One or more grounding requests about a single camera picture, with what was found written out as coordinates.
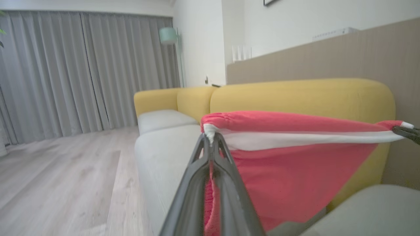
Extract beige wooden partition panel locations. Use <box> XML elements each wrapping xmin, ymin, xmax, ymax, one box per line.
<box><xmin>226</xmin><ymin>18</ymin><xmax>420</xmax><ymax>190</ymax></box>

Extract light grey sofa seat cushion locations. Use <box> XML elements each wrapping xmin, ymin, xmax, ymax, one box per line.
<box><xmin>135</xmin><ymin>124</ymin><xmax>210</xmax><ymax>236</ymax></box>
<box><xmin>137</xmin><ymin>109</ymin><xmax>199</xmax><ymax>135</ymax></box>

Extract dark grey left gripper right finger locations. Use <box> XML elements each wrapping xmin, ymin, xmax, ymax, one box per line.
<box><xmin>212</xmin><ymin>133</ymin><xmax>266</xmax><ymax>236</ymax></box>

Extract red shorts with white stripe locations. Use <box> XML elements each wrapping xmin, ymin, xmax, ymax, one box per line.
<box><xmin>200</xmin><ymin>110</ymin><xmax>414</xmax><ymax>236</ymax></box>

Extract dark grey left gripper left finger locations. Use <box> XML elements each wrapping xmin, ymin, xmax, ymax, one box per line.
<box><xmin>159</xmin><ymin>134</ymin><xmax>211</xmax><ymax>236</ymax></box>

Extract green plant leaf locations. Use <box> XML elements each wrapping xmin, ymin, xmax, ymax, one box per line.
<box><xmin>0</xmin><ymin>10</ymin><xmax>7</xmax><ymax>48</ymax></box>

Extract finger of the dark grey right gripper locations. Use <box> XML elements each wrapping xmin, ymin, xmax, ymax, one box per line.
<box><xmin>402</xmin><ymin>133</ymin><xmax>420</xmax><ymax>145</ymax></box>
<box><xmin>392</xmin><ymin>126</ymin><xmax>420</xmax><ymax>135</ymax></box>

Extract flat white electronic device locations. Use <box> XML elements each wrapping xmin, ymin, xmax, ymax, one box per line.
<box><xmin>312</xmin><ymin>28</ymin><xmax>359</xmax><ymax>42</ymax></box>

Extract grey pleated curtain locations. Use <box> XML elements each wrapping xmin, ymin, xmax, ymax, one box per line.
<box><xmin>0</xmin><ymin>10</ymin><xmax>181</xmax><ymax>154</ymax></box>

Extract white slatted rack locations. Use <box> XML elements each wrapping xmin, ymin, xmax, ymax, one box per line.
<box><xmin>232</xmin><ymin>45</ymin><xmax>252</xmax><ymax>63</ymax></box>

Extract mint green floor lamp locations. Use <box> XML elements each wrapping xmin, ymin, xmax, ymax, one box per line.
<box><xmin>159</xmin><ymin>27</ymin><xmax>187</xmax><ymax>88</ymax></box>

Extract short yellow sofa back cushion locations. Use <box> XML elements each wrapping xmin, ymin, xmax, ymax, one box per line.
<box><xmin>177</xmin><ymin>86</ymin><xmax>218</xmax><ymax>123</ymax></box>
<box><xmin>134</xmin><ymin>88</ymin><xmax>180</xmax><ymax>118</ymax></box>

